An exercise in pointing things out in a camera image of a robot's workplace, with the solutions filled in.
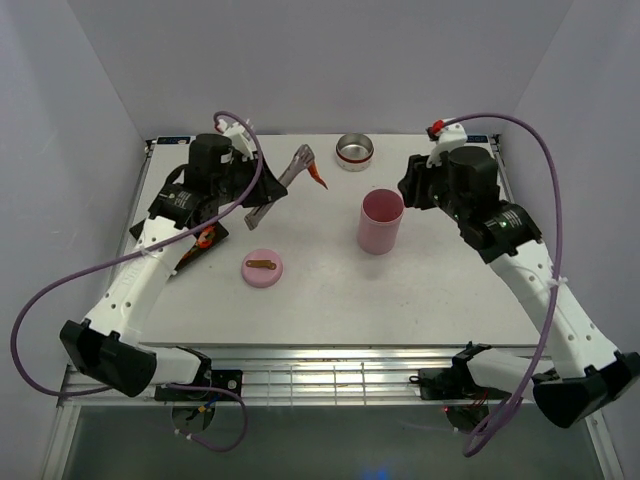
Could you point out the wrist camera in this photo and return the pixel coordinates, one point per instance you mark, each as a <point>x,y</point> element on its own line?
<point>240,138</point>
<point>447,135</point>

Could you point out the left blue label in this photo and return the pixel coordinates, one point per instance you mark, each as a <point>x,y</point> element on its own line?
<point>173,140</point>

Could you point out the pink lid with brown handle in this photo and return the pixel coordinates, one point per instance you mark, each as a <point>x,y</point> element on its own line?
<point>262,268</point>

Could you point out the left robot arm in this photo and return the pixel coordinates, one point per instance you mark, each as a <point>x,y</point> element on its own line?
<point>221,169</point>

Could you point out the pink cylindrical container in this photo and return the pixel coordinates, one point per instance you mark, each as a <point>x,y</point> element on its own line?
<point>380,216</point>

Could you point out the aluminium frame rail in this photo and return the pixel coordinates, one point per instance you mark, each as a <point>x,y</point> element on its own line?
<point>331,376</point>

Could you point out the right blue label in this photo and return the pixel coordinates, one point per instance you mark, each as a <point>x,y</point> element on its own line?
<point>477,139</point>

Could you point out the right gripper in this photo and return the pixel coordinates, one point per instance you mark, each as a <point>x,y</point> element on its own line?
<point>411,184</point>

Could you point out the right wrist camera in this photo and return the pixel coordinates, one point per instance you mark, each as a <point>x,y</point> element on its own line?
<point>447,135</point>

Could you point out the fried chicken wing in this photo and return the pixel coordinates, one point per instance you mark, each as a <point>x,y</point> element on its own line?
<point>313,171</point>

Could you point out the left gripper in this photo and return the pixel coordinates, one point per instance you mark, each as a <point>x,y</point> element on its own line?
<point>267,188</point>

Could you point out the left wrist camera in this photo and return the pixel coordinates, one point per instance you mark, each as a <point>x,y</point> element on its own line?
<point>240,138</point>

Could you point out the blue label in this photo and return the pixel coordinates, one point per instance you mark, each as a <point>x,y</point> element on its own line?
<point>173,140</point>
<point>477,139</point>

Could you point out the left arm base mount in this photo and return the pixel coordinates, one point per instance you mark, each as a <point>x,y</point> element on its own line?
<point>228,379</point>

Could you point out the metal tongs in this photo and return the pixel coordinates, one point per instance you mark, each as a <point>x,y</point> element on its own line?
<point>303,160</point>

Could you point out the black square food plate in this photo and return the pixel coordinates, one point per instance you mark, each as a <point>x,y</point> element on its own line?
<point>172,257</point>

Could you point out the metal bowl with red band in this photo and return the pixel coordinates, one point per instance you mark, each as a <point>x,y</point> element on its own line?
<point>354,152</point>

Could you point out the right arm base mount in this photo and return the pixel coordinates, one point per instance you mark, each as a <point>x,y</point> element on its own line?
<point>447,384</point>

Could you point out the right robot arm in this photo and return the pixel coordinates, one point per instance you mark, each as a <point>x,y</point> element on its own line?
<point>586,371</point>

